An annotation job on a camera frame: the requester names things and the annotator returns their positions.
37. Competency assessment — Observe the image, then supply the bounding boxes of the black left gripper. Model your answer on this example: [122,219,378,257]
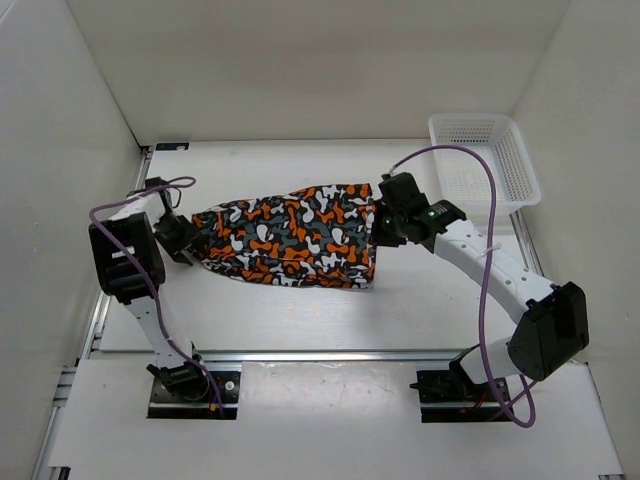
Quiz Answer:
[153,213,205,264]

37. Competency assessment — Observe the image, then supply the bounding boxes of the orange black camouflage shorts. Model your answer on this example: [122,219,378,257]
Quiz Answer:
[191,183,376,289]

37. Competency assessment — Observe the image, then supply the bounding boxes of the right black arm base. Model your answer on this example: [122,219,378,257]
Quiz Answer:
[409,361,509,424]

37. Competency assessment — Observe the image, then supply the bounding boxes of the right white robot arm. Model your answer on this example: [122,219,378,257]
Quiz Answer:
[374,172,589,400]

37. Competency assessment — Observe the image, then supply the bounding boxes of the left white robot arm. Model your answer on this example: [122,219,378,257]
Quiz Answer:
[88,176,210,400]

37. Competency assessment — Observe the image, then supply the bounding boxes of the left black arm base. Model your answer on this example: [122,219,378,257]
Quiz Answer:
[146,362,241,420]

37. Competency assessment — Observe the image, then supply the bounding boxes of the white plastic mesh basket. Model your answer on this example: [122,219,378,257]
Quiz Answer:
[428,113,542,219]

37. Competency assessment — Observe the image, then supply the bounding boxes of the front aluminium rail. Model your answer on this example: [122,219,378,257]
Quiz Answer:
[79,348,571,365]

